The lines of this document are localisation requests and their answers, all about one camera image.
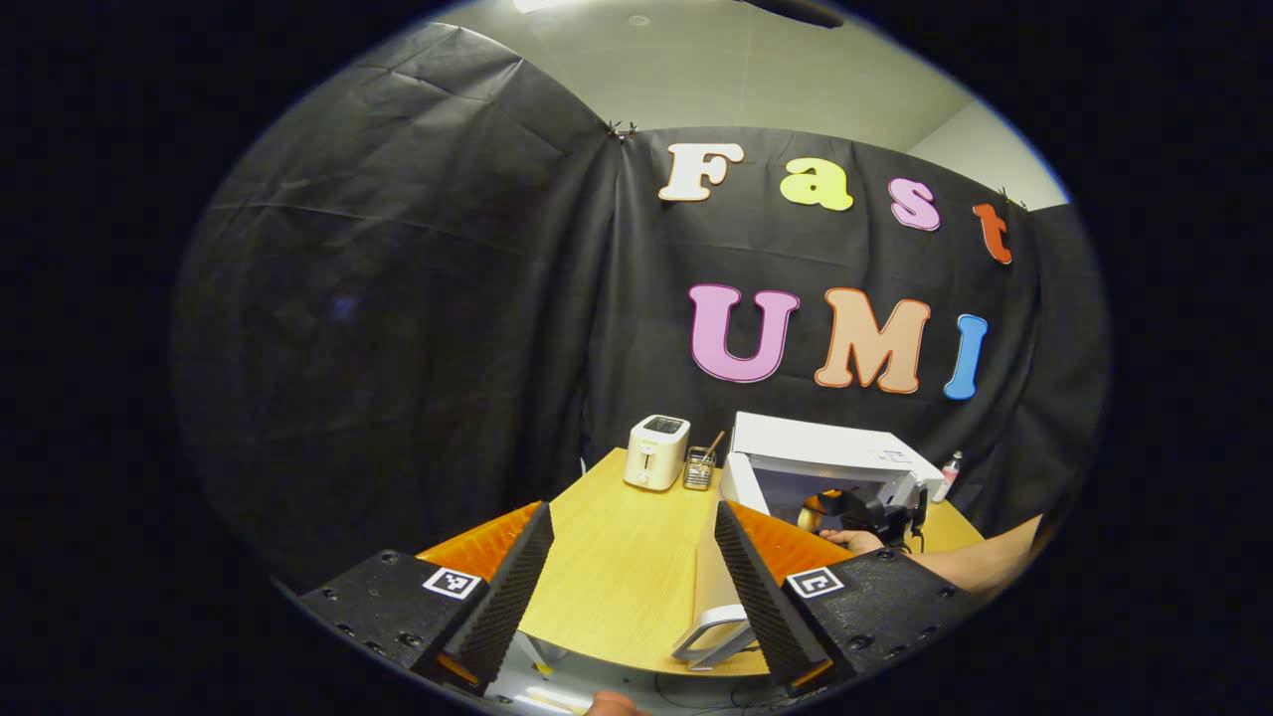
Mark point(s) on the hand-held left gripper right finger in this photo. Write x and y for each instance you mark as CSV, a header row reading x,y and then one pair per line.
x,y
761,597

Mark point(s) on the white toaster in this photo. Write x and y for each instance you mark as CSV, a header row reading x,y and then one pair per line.
x,y
656,452

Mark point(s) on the black backdrop cloth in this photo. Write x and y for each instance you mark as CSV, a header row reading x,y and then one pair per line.
x,y
398,298

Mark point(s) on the white microwave oven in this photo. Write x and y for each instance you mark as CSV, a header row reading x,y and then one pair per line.
x,y
825,447

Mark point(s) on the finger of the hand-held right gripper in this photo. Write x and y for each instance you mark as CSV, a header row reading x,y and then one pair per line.
x,y
811,512

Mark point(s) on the clear bottle pink label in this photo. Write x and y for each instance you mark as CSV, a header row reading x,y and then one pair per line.
x,y
948,479

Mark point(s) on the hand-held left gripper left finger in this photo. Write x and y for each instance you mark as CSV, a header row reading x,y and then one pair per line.
x,y
512,587

